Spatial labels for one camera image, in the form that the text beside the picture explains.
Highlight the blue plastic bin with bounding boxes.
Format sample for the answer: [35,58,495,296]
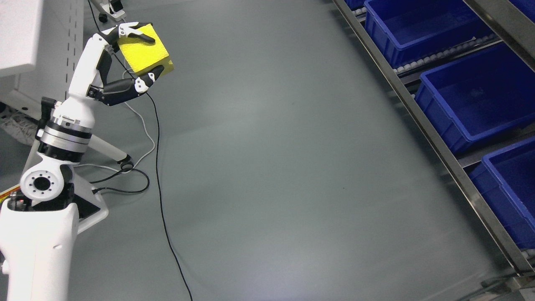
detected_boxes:
[415,44,535,155]
[469,138,535,250]
[364,0,492,67]

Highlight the yellow foam block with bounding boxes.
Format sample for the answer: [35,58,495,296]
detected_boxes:
[118,24,174,76]

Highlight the white floor cable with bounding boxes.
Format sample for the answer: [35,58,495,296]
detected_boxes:
[75,69,156,173]

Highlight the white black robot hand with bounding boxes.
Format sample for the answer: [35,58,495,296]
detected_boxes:
[59,22,165,122]

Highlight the black floor cable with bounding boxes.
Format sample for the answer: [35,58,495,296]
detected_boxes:
[86,0,194,301]

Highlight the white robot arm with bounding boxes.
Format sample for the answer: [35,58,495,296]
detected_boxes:
[1,22,165,301]

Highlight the white equipment stand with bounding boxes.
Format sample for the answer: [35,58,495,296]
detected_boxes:
[0,0,135,235]

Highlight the metal roller shelf rack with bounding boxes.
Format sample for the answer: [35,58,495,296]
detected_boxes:
[332,0,535,289]

